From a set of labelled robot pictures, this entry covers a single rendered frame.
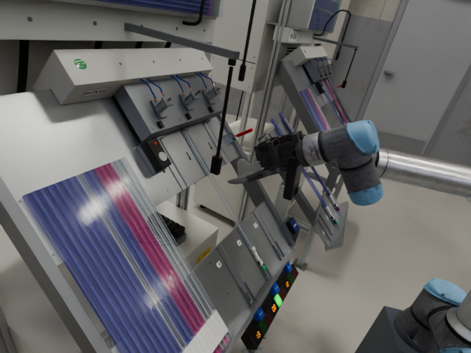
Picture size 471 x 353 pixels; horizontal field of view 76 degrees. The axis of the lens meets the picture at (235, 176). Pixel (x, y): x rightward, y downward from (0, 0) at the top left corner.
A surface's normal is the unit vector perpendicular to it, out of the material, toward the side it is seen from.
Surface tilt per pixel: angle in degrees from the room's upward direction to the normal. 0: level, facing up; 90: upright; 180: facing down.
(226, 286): 44
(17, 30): 90
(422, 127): 90
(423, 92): 90
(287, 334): 0
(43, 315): 0
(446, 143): 90
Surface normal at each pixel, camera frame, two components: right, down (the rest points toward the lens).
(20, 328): 0.17, -0.86
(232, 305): 0.71, -0.36
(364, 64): -0.16, 0.46
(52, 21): 0.85, 0.37
